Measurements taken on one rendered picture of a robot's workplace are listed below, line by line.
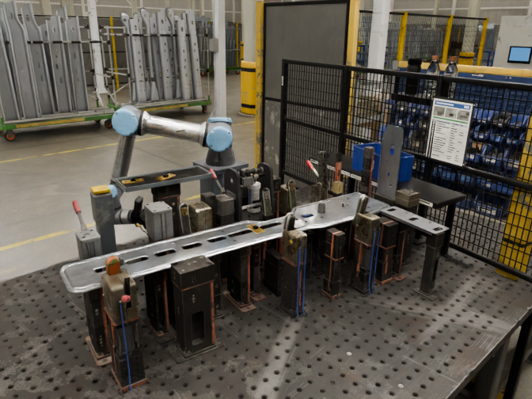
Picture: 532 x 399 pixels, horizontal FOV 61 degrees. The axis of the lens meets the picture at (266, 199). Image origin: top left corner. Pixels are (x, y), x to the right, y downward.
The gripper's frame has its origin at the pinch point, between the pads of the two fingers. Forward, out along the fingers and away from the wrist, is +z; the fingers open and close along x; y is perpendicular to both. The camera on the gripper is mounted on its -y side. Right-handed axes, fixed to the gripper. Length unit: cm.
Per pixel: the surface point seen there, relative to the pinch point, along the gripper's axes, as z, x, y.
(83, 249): 3, 53, -26
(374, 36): 53, -467, 84
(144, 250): 19, 44, -18
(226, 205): 36.0, 8.0, -9.1
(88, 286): 16, 69, -26
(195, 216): 28.2, 20.5, -13.8
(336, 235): 80, 11, 5
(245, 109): -252, -687, 268
